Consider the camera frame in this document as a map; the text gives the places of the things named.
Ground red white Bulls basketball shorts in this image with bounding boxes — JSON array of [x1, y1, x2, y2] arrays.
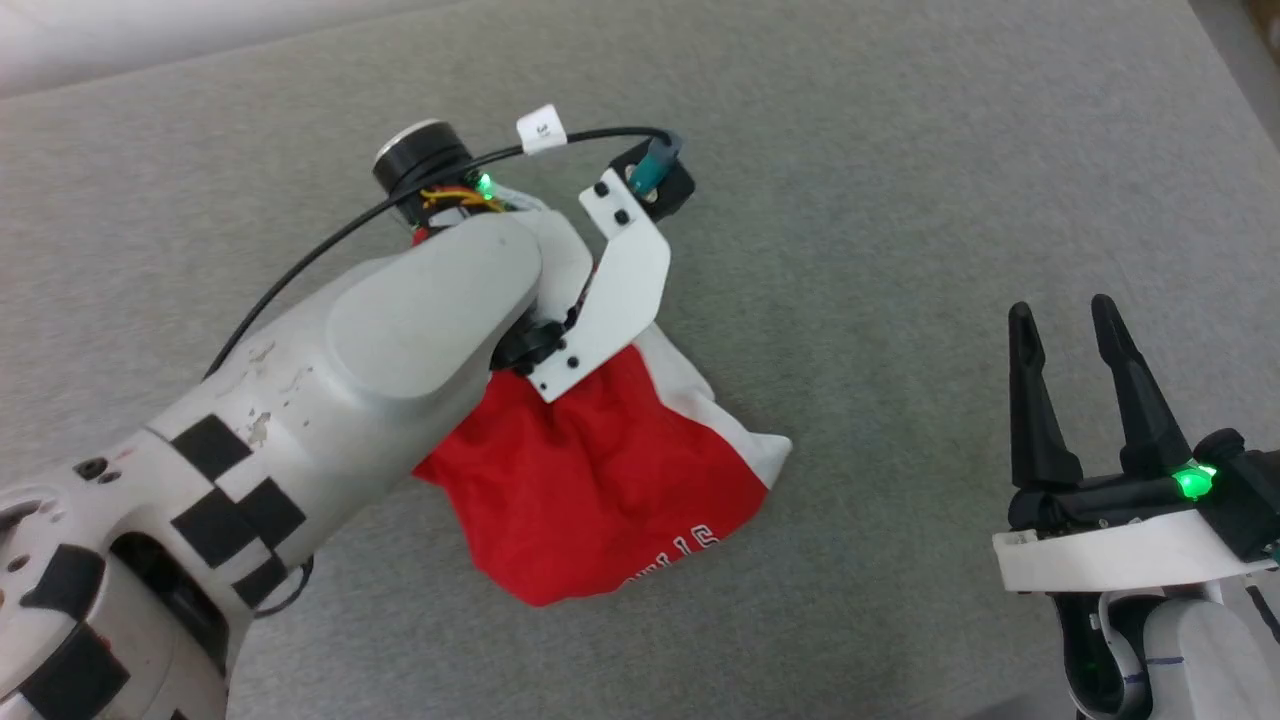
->
[[413, 325, 794, 608]]

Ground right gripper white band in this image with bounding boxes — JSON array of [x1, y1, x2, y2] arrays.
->
[[993, 293, 1266, 593]]

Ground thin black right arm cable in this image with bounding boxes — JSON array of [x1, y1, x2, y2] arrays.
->
[[1240, 580, 1280, 646]]

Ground grey fabric sofa seat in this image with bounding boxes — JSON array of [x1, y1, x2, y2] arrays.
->
[[0, 0, 1280, 720]]

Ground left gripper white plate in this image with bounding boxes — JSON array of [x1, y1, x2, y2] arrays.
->
[[488, 168, 673, 404]]

